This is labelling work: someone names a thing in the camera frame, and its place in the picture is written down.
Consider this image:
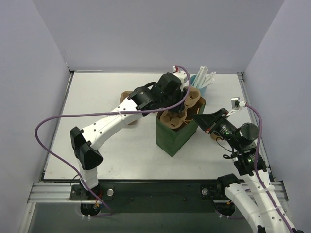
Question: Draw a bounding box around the light blue straw holder cup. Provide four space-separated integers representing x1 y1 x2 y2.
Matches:
190 74 207 97

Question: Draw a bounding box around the brown paper coffee cup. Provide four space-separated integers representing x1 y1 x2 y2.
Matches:
210 132 223 141

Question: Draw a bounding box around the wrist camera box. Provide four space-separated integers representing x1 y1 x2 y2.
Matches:
227 97 247 116
173 65 188 84

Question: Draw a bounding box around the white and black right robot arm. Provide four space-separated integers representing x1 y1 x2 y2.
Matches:
192 108 299 233

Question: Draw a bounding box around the green and brown paper bag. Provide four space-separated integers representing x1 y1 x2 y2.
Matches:
156 97 206 157

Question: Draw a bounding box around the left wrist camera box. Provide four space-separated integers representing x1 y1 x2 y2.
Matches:
173 65 188 84

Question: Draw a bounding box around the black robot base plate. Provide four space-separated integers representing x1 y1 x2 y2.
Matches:
69 180 237 216

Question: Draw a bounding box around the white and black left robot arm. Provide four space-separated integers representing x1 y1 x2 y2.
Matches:
70 71 188 200

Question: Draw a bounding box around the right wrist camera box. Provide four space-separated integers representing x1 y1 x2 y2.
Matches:
227 97 247 116

